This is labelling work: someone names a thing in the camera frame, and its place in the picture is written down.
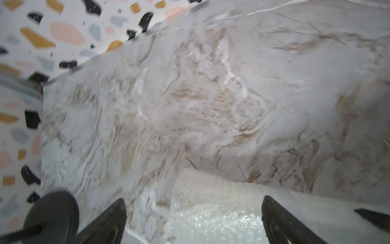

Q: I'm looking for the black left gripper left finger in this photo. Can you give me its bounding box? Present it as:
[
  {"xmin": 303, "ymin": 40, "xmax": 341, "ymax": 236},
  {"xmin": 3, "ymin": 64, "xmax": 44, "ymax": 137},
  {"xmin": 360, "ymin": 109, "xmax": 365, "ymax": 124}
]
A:
[{"xmin": 67, "ymin": 198, "xmax": 127, "ymax": 244}]

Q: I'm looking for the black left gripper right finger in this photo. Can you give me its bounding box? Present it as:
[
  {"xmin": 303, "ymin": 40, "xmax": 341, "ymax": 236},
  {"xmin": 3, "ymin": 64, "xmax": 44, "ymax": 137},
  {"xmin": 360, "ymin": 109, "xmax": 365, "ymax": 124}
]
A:
[{"xmin": 262, "ymin": 195, "xmax": 325, "ymax": 244}]

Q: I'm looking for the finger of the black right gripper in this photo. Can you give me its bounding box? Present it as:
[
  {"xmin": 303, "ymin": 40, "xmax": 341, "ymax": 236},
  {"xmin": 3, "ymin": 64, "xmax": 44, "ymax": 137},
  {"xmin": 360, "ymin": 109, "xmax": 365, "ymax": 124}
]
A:
[{"xmin": 354, "ymin": 208, "xmax": 390, "ymax": 233}]

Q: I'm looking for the clear bubble wrap sheet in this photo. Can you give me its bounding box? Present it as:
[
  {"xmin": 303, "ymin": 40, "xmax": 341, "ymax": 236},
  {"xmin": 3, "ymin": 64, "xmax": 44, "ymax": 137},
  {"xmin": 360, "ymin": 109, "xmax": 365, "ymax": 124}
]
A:
[{"xmin": 168, "ymin": 169, "xmax": 390, "ymax": 244}]

